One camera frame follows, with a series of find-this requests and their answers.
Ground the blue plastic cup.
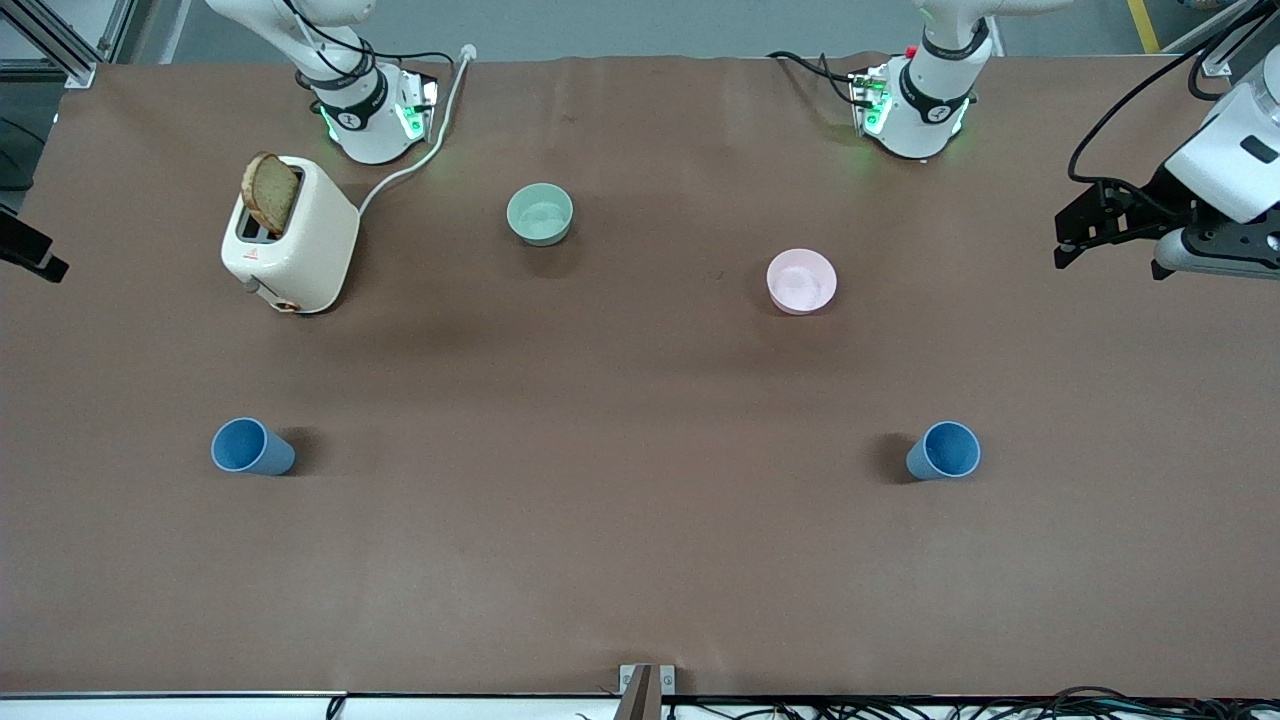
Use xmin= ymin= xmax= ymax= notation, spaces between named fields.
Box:
xmin=905 ymin=420 xmax=983 ymax=483
xmin=210 ymin=417 xmax=297 ymax=477

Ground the green-lit arm base electronics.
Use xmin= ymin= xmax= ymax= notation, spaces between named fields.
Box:
xmin=850 ymin=65 xmax=893 ymax=136
xmin=398 ymin=72 xmax=439 ymax=141

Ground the brown bread slice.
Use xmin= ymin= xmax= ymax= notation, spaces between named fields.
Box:
xmin=242 ymin=152 xmax=301 ymax=238

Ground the cream white toaster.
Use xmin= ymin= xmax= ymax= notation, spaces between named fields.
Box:
xmin=220 ymin=155 xmax=361 ymax=316

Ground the pink bowl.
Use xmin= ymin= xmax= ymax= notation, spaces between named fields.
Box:
xmin=766 ymin=248 xmax=839 ymax=316

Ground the green bowl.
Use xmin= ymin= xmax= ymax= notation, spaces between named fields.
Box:
xmin=505 ymin=182 xmax=576 ymax=247

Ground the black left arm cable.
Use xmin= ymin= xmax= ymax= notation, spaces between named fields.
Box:
xmin=1068 ymin=0 xmax=1280 ymax=186

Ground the aluminium frame profile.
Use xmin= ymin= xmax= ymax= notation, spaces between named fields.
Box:
xmin=0 ymin=0 xmax=131 ymax=89
xmin=1195 ymin=0 xmax=1280 ymax=79

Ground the black arm base cable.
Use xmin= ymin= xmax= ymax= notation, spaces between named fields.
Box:
xmin=768 ymin=50 xmax=861 ymax=106

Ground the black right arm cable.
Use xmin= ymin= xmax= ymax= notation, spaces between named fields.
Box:
xmin=280 ymin=0 xmax=459 ymax=101

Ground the white toaster power cable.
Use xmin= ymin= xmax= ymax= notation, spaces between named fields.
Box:
xmin=357 ymin=43 xmax=477 ymax=216

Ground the black cable bundle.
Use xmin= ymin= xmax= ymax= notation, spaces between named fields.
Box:
xmin=665 ymin=685 xmax=1280 ymax=720

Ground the white table edge rail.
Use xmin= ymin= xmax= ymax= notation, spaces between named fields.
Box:
xmin=0 ymin=692 xmax=1280 ymax=720

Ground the metal table edge bracket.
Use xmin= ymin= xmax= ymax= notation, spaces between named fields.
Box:
xmin=618 ymin=664 xmax=677 ymax=720

